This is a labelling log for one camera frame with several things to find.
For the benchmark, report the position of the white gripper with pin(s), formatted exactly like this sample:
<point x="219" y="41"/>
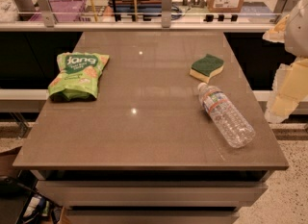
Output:
<point x="298" y="32"/>

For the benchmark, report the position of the clear plastic water bottle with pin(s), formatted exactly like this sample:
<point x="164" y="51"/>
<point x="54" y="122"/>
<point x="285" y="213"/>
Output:
<point x="230" y="122"/>

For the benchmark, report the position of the green rice chip bag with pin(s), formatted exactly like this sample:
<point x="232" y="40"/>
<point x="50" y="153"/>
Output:
<point x="78" y="77"/>

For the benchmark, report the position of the green and yellow sponge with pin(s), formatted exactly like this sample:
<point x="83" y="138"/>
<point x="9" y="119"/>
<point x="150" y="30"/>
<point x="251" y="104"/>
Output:
<point x="206" y="68"/>

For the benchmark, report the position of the purple plastic crate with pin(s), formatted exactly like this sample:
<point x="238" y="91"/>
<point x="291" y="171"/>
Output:
<point x="68" y="10"/>

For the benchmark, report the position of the grey drawer cabinet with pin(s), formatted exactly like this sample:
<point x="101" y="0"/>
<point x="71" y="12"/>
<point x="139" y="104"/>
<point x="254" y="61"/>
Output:
<point x="152" y="202"/>

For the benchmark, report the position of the glass railing with metal posts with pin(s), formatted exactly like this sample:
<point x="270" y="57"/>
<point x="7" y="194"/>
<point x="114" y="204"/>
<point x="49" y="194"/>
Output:
<point x="189" y="19"/>

